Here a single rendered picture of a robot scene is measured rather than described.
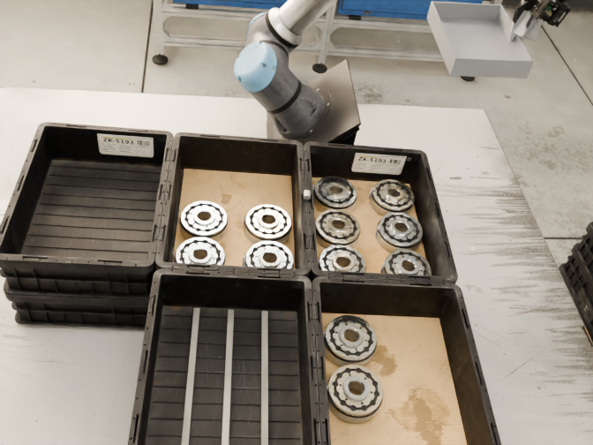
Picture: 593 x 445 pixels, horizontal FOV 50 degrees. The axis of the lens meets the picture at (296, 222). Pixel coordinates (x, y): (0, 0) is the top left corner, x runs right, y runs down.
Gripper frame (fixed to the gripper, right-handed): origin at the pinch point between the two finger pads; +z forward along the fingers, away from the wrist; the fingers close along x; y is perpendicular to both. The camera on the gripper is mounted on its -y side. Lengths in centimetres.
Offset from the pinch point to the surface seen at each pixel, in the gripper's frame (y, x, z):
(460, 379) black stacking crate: 84, -29, 31
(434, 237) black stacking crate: 52, -26, 26
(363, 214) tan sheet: 39, -36, 36
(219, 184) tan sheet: 28, -68, 45
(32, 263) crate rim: 57, -106, 46
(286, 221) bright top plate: 43, -56, 39
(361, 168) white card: 27, -36, 32
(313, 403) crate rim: 90, -60, 32
